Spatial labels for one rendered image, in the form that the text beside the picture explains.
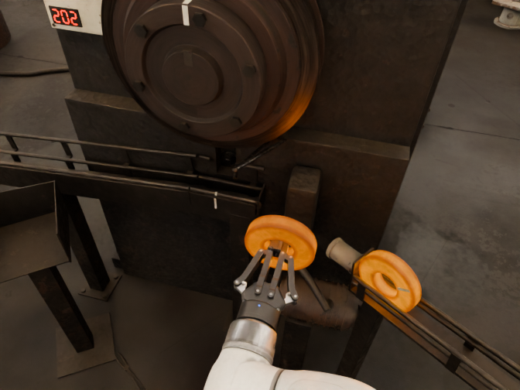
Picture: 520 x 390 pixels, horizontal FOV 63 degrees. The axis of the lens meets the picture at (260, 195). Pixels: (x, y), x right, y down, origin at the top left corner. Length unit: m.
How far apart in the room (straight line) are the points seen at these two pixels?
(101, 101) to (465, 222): 1.75
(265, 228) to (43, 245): 0.68
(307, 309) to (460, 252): 1.12
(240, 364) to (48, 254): 0.72
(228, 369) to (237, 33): 0.56
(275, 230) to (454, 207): 1.61
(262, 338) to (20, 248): 0.81
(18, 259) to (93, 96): 0.49
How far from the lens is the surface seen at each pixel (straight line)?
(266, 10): 0.83
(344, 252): 1.09
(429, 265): 2.06
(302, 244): 0.87
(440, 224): 2.25
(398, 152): 1.12
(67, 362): 1.79
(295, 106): 0.93
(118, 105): 1.27
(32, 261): 1.29
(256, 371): 0.71
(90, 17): 1.20
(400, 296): 1.03
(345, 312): 1.20
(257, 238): 0.89
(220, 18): 0.79
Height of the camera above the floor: 1.54
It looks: 45 degrees down
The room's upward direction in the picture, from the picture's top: 2 degrees clockwise
